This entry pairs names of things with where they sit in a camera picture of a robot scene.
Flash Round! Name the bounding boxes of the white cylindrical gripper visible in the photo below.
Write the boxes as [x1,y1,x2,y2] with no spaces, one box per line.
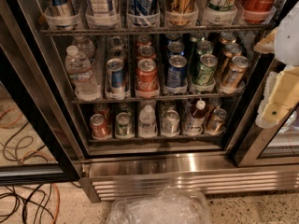
[253,2,299,129]

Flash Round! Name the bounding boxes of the clear water bottle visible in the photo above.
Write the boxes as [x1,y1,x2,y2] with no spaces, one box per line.
[73,35,95,59]
[64,45,100,101]

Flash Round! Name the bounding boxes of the right glass fridge door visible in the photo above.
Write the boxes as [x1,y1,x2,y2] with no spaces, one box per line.
[226,55,299,167]

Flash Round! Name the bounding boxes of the bottom juice bottle white cap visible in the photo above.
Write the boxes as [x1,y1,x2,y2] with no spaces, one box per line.
[183,100,206,136]

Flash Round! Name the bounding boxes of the stainless steel fridge cabinet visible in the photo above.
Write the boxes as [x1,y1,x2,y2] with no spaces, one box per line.
[0,0,299,203]

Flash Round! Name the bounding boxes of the bottom small water bottle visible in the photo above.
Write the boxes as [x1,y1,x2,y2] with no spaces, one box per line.
[138,105,156,138]

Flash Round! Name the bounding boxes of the top white label bottle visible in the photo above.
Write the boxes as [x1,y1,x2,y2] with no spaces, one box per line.
[86,0,118,17]

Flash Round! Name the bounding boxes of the open glass fridge door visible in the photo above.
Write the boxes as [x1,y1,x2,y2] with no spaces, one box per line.
[0,50,79,187]

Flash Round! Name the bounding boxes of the front gold can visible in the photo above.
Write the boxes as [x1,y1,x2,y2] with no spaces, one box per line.
[220,55,249,94]

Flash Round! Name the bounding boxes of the front green soda can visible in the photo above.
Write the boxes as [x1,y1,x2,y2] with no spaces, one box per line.
[191,54,218,92]

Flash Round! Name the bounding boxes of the green soda can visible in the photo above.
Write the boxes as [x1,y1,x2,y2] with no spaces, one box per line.
[191,54,218,92]
[195,40,214,55]

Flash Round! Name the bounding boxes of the bottom gold can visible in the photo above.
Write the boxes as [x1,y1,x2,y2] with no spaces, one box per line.
[205,108,227,135]

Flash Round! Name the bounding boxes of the front dark blue can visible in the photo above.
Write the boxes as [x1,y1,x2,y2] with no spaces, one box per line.
[164,55,187,94]

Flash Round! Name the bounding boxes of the dark blue can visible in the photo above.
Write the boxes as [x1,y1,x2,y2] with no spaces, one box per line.
[166,41,185,57]
[164,55,187,94]

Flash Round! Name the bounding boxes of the top gold tall can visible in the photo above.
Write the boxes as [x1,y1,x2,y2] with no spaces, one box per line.
[165,0,198,26]

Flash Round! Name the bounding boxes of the front red cola can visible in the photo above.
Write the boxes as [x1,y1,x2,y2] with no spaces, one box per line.
[135,59,160,98]

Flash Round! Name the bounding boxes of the red cola can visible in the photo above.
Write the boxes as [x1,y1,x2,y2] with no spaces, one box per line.
[135,59,160,98]
[136,45,156,61]

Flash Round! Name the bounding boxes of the front blue silver can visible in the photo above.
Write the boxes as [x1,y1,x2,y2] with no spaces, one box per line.
[105,58,126,100]

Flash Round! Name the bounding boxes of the blue silver can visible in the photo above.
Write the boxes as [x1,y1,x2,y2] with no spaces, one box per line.
[105,58,126,100]
[46,0,82,19]

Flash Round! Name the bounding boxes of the bottom green silver can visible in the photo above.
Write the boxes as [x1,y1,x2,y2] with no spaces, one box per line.
[116,112,133,138]

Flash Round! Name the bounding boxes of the clear plastic bag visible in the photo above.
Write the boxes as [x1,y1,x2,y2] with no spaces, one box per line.
[106,186,212,224]

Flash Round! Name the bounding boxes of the bottom red can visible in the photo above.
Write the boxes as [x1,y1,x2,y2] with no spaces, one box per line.
[90,114,111,139]

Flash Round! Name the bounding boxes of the top blue silver can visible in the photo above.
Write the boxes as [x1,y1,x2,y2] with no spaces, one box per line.
[46,0,82,19]

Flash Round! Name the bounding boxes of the top wire shelf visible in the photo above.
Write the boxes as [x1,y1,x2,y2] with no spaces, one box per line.
[40,22,275,36]

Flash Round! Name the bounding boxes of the middle wire shelf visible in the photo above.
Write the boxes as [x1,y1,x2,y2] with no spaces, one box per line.
[71,91,243,105]

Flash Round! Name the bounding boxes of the orange extension cable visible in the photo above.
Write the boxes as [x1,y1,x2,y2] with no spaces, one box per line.
[0,105,61,224]

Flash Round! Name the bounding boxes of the black floor cable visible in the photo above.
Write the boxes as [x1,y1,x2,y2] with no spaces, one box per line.
[0,120,82,224]

